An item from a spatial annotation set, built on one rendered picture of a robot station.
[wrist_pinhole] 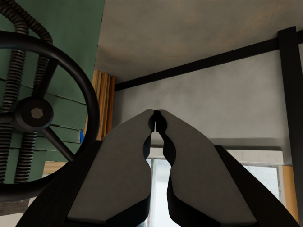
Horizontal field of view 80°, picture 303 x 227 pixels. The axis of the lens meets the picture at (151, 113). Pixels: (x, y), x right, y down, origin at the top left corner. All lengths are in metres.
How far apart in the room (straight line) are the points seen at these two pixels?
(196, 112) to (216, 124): 0.19
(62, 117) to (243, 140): 1.15
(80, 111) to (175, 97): 1.19
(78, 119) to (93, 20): 0.37
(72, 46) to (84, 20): 0.12
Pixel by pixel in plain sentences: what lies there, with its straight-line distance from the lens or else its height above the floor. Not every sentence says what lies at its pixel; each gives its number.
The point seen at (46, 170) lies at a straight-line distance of 0.79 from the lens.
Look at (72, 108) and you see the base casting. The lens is 0.63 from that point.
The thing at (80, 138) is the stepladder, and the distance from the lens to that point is 1.44.
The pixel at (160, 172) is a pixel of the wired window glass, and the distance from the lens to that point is 1.77.
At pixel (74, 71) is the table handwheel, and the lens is 0.43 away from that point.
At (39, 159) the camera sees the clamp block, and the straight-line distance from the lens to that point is 0.48.
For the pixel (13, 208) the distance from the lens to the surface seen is 0.50.
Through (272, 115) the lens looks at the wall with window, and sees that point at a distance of 1.41.
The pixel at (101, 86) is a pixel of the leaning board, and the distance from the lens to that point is 2.05.
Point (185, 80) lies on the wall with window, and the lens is 1.71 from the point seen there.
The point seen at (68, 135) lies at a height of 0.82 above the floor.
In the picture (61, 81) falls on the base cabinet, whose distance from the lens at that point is 0.63.
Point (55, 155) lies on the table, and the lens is 0.60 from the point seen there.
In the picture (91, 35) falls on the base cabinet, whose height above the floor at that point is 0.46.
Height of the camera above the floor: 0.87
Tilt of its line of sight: 14 degrees down
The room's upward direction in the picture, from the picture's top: 176 degrees counter-clockwise
